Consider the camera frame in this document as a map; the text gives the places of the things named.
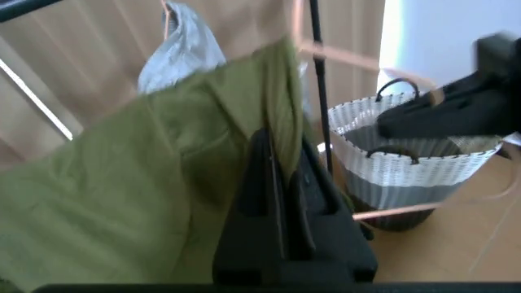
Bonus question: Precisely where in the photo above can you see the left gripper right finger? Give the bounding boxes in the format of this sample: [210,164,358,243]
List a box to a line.
[287,138,379,285]

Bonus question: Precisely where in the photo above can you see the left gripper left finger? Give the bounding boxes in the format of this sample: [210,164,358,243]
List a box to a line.
[212,128,288,285]

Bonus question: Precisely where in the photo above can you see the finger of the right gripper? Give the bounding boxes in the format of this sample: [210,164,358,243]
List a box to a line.
[376,97,514,140]
[431,69,513,107]

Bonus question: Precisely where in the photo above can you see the green garment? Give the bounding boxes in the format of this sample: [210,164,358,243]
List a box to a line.
[0,38,305,292]

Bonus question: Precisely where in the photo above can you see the pale grey shorts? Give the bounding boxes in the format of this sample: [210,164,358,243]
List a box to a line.
[137,0,228,97]

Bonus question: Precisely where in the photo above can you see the white laundry basket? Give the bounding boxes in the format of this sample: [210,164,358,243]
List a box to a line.
[326,77,505,233]

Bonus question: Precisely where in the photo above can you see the black clothes rack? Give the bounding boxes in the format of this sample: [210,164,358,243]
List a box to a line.
[0,0,335,177]

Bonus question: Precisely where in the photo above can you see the beige curtain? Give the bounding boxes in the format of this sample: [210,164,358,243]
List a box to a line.
[0,0,387,172]

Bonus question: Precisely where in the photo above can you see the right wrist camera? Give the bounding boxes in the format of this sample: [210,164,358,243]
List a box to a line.
[473,31,521,81]

